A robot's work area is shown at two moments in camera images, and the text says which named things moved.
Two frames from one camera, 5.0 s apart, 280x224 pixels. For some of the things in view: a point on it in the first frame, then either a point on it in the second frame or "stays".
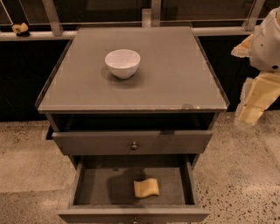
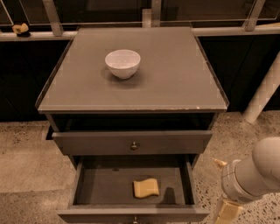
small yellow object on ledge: [20, 28] stays
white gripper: [266, 48] to [231, 181]
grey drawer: [103, 191] stays
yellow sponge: [146, 187] stays
